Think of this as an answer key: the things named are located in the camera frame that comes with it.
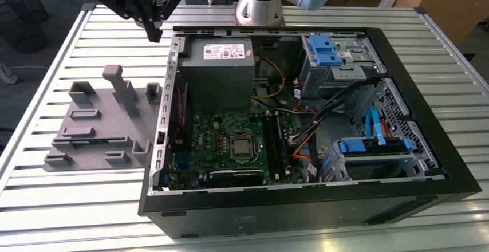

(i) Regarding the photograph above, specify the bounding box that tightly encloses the RAM stick with black chips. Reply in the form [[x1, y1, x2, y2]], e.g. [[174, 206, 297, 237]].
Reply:
[[70, 139, 126, 144], [274, 114, 289, 168]]

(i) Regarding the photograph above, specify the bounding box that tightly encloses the white desk foot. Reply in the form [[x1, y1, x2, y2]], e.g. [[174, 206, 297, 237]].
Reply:
[[0, 60, 18, 86]]

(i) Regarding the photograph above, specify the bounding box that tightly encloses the black mesh waste bin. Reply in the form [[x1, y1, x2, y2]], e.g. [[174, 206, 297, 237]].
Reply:
[[0, 0, 49, 54]]

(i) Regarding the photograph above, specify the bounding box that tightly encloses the black cable bundle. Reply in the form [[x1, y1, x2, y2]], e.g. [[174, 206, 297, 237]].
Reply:
[[289, 78, 382, 144]]

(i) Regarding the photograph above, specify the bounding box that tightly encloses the grey power supply unit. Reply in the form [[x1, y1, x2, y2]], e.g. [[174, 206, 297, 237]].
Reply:
[[178, 37, 255, 114]]

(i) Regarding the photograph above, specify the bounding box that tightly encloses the yellow power wire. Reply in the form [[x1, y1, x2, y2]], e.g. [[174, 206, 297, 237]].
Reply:
[[251, 57, 286, 101]]

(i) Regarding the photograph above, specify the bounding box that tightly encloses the metal CPU socket cover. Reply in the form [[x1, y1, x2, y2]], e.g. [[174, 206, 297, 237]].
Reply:
[[227, 131, 257, 164]]

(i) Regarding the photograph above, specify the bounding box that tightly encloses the black RAM slot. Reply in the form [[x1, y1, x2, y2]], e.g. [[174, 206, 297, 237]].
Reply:
[[263, 112, 279, 179]]

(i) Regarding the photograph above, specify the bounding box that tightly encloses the wooden cabinet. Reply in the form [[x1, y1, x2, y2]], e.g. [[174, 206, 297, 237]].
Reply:
[[418, 0, 489, 55]]

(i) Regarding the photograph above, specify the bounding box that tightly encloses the hard disk in blue carrier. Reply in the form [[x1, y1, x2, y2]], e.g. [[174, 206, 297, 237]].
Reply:
[[335, 137, 415, 157]]

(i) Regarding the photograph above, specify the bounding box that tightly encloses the blue board connector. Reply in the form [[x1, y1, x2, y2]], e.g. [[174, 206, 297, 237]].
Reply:
[[173, 153, 190, 170]]

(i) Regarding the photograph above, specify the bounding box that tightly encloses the blue flat data wire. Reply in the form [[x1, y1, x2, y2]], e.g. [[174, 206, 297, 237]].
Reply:
[[365, 108, 387, 145]]

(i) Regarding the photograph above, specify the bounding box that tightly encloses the grey metal disk bay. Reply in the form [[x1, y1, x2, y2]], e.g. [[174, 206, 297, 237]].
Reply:
[[318, 136, 446, 183]]

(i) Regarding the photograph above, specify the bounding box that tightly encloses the silver CPU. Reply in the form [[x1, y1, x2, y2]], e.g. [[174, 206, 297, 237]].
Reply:
[[230, 139, 253, 156]]

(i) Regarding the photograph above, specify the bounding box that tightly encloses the orange wire bundle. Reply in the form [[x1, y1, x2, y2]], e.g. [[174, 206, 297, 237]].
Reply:
[[291, 139, 319, 161]]

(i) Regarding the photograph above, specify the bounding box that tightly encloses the black graphics card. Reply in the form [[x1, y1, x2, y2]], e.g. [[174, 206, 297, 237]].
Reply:
[[198, 168, 265, 189]]

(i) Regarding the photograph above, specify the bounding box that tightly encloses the grey metal drive cage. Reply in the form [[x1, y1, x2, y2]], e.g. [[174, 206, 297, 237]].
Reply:
[[298, 33, 387, 100]]

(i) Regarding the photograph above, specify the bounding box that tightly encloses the grey parts rack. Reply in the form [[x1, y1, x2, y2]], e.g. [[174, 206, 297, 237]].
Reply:
[[42, 64, 162, 173]]

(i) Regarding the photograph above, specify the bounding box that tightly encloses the green motherboard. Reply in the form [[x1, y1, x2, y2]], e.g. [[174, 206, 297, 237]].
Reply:
[[167, 111, 306, 189]]

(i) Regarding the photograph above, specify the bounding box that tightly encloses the blue plastic drive bracket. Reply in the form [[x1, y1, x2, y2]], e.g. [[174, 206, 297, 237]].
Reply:
[[309, 34, 342, 67]]

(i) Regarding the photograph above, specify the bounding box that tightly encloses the black PC case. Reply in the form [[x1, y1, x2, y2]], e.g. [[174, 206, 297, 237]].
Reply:
[[137, 25, 482, 239]]

